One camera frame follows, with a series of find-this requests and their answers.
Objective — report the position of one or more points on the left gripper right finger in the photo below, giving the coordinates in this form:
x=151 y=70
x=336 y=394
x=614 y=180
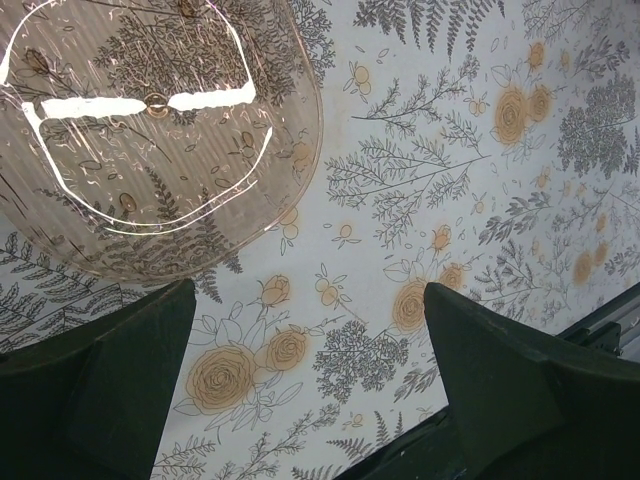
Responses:
x=529 y=405

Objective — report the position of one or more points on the clear glass round plate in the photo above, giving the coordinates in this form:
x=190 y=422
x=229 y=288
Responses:
x=150 y=140

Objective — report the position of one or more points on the aluminium frame rail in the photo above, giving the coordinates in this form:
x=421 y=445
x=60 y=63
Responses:
x=612 y=328

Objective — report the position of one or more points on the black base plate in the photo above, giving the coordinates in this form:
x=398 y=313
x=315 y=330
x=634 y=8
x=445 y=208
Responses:
x=429 y=451

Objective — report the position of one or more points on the floral table mat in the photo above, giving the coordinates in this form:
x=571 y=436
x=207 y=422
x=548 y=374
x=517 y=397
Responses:
x=488 y=146

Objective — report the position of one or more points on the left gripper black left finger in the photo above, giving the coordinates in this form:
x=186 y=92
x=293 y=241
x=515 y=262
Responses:
x=91 y=403

